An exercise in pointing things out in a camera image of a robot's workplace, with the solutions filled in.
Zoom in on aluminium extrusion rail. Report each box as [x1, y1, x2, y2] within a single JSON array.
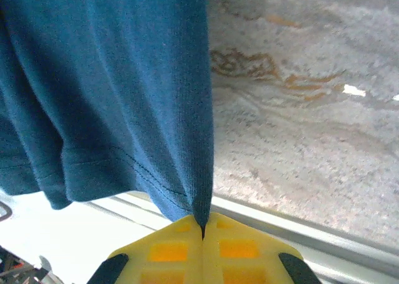
[[84, 192, 399, 284]]

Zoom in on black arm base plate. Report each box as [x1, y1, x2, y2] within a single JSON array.
[[0, 245, 60, 284]]

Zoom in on navy blue t-shirt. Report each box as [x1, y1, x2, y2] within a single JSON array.
[[0, 0, 216, 240]]

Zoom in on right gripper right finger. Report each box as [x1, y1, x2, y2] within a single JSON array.
[[203, 211, 320, 284]]

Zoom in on small white scrap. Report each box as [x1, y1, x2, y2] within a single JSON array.
[[342, 83, 367, 97]]

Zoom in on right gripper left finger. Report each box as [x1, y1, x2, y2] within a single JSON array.
[[87, 214, 204, 284]]

